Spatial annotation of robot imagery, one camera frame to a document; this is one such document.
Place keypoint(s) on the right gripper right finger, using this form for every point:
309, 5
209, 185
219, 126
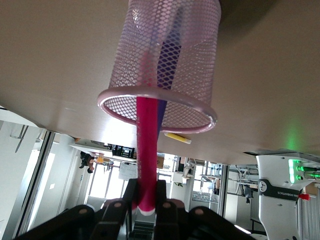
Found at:
175, 222

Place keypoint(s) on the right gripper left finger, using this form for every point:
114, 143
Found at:
110, 222

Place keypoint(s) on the pink pen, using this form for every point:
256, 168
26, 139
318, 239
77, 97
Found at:
147, 155

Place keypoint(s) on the purple pen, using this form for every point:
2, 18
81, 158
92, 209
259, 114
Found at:
170, 62

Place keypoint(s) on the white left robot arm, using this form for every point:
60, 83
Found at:
275, 212

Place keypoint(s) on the pink mesh pen holder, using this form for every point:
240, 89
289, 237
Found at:
200, 62

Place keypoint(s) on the white paper board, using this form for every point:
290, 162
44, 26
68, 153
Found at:
127, 171

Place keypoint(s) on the cardboard box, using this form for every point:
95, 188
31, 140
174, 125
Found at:
160, 161

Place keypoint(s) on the seated person dark clothes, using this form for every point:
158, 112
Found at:
87, 162

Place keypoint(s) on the yellow pen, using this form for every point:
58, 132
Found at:
177, 138

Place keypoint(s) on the grey door frame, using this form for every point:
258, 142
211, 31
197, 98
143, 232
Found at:
41, 175

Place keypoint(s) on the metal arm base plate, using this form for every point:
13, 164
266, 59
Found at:
275, 152

